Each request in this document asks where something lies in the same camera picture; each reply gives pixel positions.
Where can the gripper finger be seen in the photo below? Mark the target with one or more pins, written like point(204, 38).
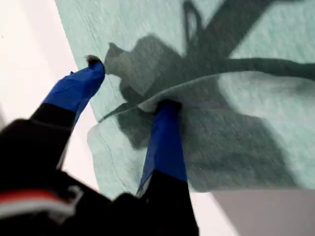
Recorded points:
point(73, 91)
point(167, 147)

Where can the pale green T-shirt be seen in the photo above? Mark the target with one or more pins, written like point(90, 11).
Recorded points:
point(270, 98)

